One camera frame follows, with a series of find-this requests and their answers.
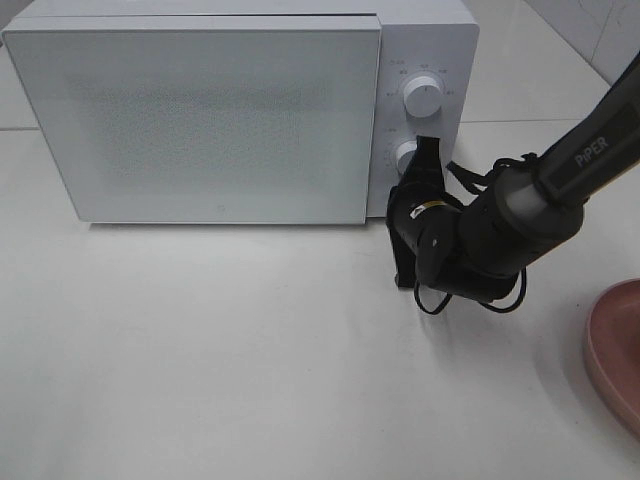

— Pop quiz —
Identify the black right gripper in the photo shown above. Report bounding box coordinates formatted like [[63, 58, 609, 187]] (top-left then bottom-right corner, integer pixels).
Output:
[[386, 135, 459, 289]]

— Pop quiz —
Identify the white microwave door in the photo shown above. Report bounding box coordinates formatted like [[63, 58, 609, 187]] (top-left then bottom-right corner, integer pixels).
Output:
[[3, 16, 381, 224]]

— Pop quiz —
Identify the pink plate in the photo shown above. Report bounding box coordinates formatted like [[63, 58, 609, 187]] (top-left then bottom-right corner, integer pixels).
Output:
[[583, 279, 639, 436]]

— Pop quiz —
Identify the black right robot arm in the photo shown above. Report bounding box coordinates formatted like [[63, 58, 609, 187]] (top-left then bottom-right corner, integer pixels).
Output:
[[386, 59, 639, 315]]

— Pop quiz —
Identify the white lower microwave knob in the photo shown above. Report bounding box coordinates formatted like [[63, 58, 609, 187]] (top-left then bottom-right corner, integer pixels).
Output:
[[394, 140, 417, 176]]

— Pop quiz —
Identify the white microwave knob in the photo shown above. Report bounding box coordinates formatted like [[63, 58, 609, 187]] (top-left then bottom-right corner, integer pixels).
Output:
[[402, 73, 444, 118], [394, 140, 417, 176]]

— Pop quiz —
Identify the white upper microwave knob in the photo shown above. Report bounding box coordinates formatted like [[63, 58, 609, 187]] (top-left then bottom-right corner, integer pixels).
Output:
[[402, 73, 444, 118]]

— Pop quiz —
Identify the white microwave oven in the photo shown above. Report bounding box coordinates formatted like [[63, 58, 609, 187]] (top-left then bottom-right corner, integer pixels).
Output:
[[1, 1, 479, 225]]

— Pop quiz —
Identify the black camera cable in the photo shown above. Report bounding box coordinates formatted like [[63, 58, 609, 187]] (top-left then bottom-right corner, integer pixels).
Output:
[[410, 154, 539, 316]]

